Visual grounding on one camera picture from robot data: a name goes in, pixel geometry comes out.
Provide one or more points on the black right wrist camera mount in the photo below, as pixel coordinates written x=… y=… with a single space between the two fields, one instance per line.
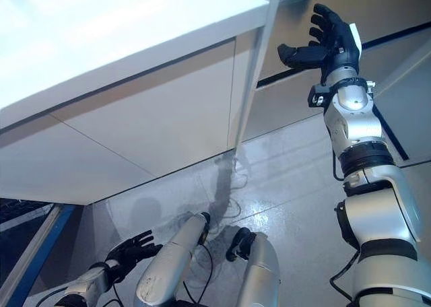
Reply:
x=320 y=95

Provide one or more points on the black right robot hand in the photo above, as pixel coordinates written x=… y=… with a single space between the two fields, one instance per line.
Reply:
x=333 y=48

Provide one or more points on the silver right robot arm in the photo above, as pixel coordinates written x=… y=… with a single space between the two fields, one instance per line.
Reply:
x=357 y=125

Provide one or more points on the silver left robot leg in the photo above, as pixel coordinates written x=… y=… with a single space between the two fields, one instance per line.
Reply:
x=168 y=263

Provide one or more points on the silver robot leg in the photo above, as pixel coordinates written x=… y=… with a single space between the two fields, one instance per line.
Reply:
x=259 y=270
x=168 y=263

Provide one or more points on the white counter cabinet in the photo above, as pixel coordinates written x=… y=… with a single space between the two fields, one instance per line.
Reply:
x=134 y=135

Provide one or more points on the tall white cabinet panel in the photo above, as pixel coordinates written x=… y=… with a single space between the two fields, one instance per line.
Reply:
x=256 y=68

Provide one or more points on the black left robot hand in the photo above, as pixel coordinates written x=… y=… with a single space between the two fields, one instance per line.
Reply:
x=131 y=249

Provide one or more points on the silver right robot leg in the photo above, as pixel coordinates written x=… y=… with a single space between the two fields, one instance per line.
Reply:
x=259 y=270

